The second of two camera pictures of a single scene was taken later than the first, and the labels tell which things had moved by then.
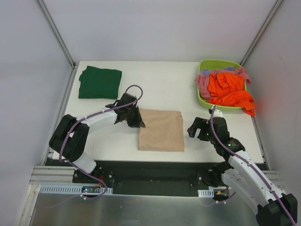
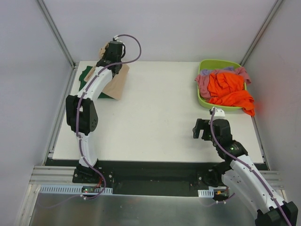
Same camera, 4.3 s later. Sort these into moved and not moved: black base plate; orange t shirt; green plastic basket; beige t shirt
Moved: beige t shirt
Not moved: orange t shirt; green plastic basket; black base plate
